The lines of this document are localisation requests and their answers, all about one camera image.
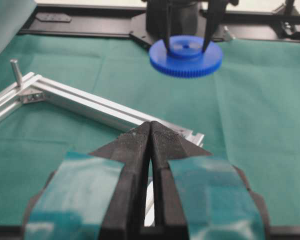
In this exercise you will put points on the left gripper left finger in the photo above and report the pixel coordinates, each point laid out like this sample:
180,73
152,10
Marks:
96,196

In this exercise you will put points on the square aluminium extrusion frame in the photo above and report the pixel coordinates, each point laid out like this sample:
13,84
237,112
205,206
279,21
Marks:
90,105

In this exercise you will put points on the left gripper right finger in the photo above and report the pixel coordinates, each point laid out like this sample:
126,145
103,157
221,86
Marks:
198,196

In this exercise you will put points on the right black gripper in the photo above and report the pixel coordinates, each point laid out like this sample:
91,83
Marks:
166,18

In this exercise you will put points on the blue plastic gear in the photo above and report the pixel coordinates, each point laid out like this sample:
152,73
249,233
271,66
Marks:
185,58

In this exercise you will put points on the black metal base rail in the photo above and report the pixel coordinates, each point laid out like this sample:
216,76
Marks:
283,24

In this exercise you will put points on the tall steel shaft pin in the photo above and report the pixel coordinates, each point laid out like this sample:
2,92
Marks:
16,71

